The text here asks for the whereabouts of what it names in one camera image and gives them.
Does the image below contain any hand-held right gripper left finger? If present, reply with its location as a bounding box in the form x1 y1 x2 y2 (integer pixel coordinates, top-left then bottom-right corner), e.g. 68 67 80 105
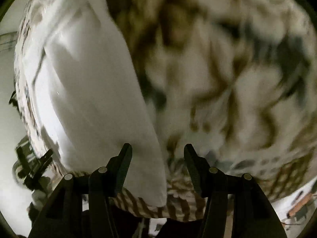
28 143 133 238

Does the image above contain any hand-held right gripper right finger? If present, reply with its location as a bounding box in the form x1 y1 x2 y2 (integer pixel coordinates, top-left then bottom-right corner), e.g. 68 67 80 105
184 143 288 238

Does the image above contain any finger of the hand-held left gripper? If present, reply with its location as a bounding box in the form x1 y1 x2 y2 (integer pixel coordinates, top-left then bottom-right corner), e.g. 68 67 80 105
37 149 54 164

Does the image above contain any white garment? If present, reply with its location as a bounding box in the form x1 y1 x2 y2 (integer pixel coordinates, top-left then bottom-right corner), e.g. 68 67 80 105
23 0 167 208

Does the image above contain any brown patterned blanket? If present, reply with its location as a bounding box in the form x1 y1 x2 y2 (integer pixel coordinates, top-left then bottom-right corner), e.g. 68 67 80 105
13 0 317 223

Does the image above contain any orange tool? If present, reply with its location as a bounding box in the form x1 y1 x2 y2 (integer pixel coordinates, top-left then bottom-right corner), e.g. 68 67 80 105
287 192 313 217

